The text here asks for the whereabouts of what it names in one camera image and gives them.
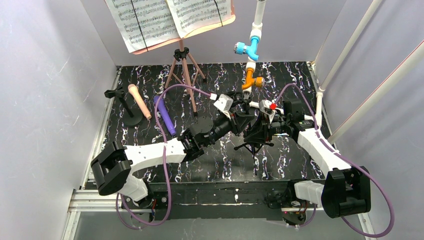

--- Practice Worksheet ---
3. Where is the black tripod mic stand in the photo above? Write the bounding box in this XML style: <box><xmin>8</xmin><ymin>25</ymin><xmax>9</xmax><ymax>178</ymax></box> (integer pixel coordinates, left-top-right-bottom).
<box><xmin>226</xmin><ymin>91</ymin><xmax>276</xmax><ymax>176</ymax></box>

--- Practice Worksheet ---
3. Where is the purple microphone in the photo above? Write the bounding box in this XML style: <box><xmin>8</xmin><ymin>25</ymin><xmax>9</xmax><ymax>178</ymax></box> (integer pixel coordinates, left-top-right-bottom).
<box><xmin>153</xmin><ymin>96</ymin><xmax>177</xmax><ymax>136</ymax></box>

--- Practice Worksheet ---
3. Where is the black round-base mic stand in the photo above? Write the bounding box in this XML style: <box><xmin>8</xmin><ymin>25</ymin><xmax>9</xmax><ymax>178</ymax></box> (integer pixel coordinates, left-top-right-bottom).
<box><xmin>104</xmin><ymin>86</ymin><xmax>143</xmax><ymax>128</ymax></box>

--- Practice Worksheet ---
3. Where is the pink microphone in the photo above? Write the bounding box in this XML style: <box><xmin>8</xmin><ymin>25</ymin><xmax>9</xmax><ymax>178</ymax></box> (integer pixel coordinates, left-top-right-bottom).
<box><xmin>128</xmin><ymin>84</ymin><xmax>152</xmax><ymax>120</ymax></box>

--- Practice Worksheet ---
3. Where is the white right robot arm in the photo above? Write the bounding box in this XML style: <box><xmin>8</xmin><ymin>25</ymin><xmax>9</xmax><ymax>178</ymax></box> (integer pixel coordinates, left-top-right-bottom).
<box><xmin>244</xmin><ymin>99</ymin><xmax>371</xmax><ymax>218</ymax></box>

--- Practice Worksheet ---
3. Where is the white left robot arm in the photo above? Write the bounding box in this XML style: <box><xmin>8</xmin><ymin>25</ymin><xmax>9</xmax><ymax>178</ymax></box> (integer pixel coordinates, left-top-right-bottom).
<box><xmin>90</xmin><ymin>111</ymin><xmax>256</xmax><ymax>202</ymax></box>

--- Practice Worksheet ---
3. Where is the orange pipe valve fitting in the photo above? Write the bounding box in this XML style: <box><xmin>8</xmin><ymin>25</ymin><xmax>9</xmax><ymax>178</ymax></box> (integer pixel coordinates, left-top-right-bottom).
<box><xmin>241</xmin><ymin>67</ymin><xmax>265</xmax><ymax>91</ymax></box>

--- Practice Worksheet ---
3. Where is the pink tripod music stand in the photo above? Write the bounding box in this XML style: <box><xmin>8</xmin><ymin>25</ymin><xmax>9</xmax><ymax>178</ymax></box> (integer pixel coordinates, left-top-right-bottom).
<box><xmin>163</xmin><ymin>39</ymin><xmax>207</xmax><ymax>117</ymax></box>

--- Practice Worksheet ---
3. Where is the sheet music book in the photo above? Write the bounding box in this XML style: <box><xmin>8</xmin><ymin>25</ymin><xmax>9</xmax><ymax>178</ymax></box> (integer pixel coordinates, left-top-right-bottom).
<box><xmin>105</xmin><ymin>0</ymin><xmax>236</xmax><ymax>54</ymax></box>

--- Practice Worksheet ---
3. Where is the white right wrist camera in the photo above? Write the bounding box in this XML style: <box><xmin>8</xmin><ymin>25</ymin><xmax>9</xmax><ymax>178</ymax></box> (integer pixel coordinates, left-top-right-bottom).
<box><xmin>258</xmin><ymin>99</ymin><xmax>276</xmax><ymax>123</ymax></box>

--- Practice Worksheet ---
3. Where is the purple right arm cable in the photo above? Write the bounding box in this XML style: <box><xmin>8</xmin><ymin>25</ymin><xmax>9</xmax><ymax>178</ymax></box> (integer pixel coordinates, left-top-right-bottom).
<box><xmin>274</xmin><ymin>83</ymin><xmax>396</xmax><ymax>239</ymax></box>

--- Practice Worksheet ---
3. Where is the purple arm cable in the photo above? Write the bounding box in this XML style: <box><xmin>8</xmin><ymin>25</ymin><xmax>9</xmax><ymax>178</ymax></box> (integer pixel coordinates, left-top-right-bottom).
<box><xmin>274</xmin><ymin>83</ymin><xmax>396</xmax><ymax>239</ymax></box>
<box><xmin>115</xmin><ymin>83</ymin><xmax>218</xmax><ymax>230</ymax></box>

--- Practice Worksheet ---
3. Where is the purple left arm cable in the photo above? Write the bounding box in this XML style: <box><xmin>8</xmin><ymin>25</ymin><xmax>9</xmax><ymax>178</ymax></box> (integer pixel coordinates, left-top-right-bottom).
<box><xmin>115</xmin><ymin>83</ymin><xmax>218</xmax><ymax>230</ymax></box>

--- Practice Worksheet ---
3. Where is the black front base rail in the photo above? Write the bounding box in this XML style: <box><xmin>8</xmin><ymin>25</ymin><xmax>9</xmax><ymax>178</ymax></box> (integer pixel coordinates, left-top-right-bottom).
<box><xmin>120</xmin><ymin>179</ymin><xmax>327</xmax><ymax>222</ymax></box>

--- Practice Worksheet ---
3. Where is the white PVC pipe frame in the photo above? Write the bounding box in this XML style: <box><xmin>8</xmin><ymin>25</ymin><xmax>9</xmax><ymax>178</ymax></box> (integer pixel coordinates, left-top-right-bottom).
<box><xmin>234</xmin><ymin>0</ymin><xmax>266</xmax><ymax>99</ymax></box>

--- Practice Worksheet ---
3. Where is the white wall pipe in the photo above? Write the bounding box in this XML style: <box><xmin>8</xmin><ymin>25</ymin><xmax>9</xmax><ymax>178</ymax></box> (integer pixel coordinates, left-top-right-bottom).
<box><xmin>319</xmin><ymin>0</ymin><xmax>383</xmax><ymax>92</ymax></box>

